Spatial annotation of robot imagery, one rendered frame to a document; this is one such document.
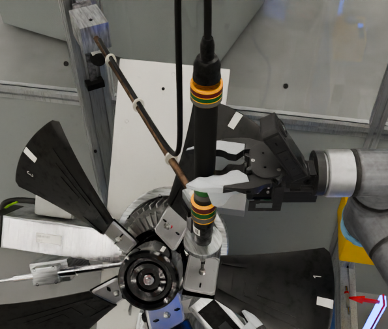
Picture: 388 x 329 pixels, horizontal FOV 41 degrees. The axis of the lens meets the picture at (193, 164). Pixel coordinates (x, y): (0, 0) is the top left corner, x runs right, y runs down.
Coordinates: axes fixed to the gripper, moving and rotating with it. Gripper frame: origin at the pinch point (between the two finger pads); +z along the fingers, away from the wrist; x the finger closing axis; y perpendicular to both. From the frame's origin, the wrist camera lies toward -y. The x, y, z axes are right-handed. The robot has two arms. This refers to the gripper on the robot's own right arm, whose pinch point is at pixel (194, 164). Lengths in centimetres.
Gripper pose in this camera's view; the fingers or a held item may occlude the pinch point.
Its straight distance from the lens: 79.7
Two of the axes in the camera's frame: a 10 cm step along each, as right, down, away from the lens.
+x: -0.1, -7.3, 6.8
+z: -10.0, 0.1, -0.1
